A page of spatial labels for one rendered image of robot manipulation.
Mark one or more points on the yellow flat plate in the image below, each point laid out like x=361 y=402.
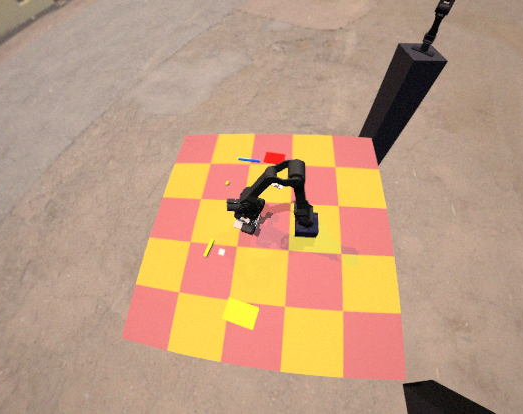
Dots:
x=240 y=313

